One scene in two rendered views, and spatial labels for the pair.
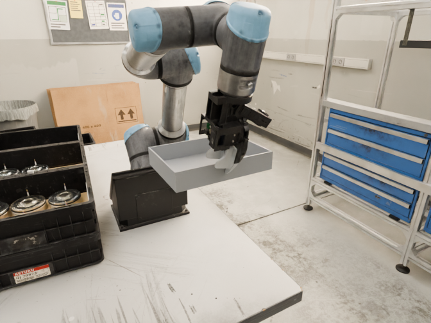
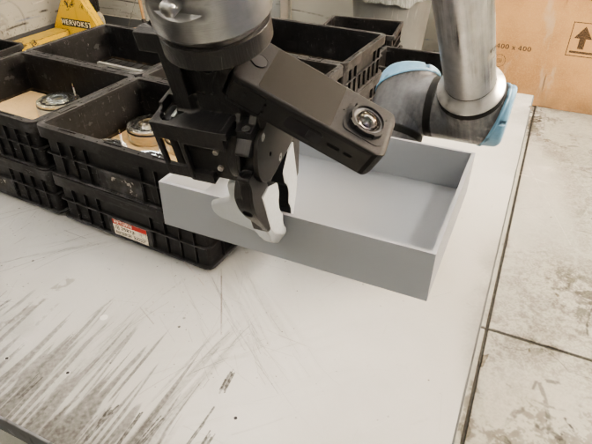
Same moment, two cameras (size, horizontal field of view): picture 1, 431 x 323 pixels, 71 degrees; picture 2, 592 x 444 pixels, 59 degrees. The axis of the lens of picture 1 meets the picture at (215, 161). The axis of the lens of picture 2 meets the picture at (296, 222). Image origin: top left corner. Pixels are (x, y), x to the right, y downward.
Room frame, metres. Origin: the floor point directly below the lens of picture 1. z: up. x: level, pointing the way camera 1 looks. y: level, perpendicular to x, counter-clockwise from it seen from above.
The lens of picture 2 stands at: (0.45, -0.34, 1.36)
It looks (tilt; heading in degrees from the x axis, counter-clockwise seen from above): 36 degrees down; 53
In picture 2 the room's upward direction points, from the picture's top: straight up
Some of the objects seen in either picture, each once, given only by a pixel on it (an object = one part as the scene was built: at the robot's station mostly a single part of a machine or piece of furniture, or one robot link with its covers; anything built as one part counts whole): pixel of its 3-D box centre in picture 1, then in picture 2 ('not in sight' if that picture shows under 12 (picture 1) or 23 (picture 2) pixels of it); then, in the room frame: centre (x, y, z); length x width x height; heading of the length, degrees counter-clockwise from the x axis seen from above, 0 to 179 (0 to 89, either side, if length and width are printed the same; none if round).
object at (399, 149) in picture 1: (365, 160); not in sight; (1.85, -1.00, 0.60); 0.72 x 0.03 x 0.56; 28
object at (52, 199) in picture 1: (64, 196); not in sight; (0.92, 0.52, 0.86); 0.10 x 0.10 x 0.01
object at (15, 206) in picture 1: (28, 202); not in sight; (0.88, 0.63, 0.86); 0.10 x 0.10 x 0.01
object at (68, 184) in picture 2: (34, 238); (174, 188); (0.82, 0.59, 0.76); 0.40 x 0.30 x 0.12; 115
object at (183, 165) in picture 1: (208, 157); (324, 187); (0.75, 0.02, 1.07); 0.27 x 0.20 x 0.05; 118
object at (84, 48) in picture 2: not in sight; (124, 69); (0.92, 1.08, 0.87); 0.40 x 0.30 x 0.11; 115
